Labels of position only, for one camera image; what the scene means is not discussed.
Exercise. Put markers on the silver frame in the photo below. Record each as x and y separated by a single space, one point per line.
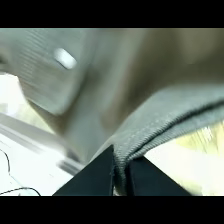
36 140

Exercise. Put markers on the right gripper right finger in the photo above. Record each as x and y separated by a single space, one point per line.
153 180

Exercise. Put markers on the olive green pants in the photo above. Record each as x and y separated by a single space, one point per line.
133 83

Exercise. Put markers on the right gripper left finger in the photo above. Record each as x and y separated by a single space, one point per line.
93 178

